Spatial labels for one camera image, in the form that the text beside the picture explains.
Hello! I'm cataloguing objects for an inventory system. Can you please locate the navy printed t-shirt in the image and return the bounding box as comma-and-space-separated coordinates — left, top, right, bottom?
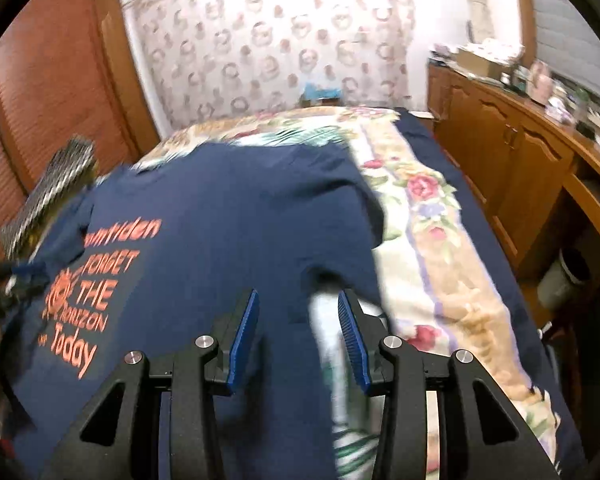
5, 143, 384, 479

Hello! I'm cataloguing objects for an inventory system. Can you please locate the palm leaf bed sheet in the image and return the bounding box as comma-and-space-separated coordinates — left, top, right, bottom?
309, 286, 384, 479

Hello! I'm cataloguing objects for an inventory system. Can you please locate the floral quilt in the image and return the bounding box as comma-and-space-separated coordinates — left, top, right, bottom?
138, 106, 560, 460

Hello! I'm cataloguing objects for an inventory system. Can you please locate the navy bed cover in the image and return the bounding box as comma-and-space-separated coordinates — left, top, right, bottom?
396, 107, 585, 479

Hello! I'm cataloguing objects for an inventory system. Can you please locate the circle patterned folded cloth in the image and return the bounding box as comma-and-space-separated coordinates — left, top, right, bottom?
0, 136, 97, 259

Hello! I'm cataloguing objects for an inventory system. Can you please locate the blue box by curtain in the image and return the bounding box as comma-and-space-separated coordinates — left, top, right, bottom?
299, 82, 342, 107

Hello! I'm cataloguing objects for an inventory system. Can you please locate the wooden sideboard cabinet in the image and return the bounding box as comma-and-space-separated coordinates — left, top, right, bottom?
427, 63, 600, 284

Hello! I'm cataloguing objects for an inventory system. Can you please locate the cardboard box on cabinet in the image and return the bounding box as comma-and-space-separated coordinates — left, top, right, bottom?
455, 48, 507, 80

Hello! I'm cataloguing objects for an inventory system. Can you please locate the circle patterned curtain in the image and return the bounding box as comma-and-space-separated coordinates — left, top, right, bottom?
129, 0, 414, 129

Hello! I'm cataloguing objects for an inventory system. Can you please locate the pink kettle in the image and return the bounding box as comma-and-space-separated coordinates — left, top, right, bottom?
527, 60, 554, 106

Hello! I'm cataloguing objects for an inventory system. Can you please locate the wooden louvered closet door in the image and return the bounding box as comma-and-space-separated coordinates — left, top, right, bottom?
0, 0, 161, 261

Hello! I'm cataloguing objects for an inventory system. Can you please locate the grey window blind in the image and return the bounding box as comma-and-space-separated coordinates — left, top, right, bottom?
533, 0, 600, 96

